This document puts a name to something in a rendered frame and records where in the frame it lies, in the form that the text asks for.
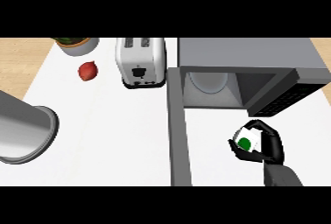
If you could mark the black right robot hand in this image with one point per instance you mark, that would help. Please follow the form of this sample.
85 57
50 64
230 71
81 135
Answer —
272 145

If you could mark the white milk carton green spot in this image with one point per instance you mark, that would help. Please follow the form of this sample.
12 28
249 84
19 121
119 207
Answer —
248 140

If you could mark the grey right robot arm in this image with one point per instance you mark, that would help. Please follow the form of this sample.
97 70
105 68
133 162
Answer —
279 175

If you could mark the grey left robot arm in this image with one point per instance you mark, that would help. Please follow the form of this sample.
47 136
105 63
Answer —
23 128

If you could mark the grey microwave door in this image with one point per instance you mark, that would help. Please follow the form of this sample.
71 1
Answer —
177 128

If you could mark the grey microwave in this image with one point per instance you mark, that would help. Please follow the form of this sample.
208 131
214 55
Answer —
258 73

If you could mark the white glass microwave plate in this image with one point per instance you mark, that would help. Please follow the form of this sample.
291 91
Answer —
210 82

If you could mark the white toaster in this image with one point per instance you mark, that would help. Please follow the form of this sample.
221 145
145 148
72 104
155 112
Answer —
140 62

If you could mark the red sweet potato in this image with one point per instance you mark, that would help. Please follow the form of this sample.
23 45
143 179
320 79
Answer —
87 71

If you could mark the grey plant pot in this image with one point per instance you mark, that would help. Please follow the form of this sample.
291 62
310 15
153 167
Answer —
77 45

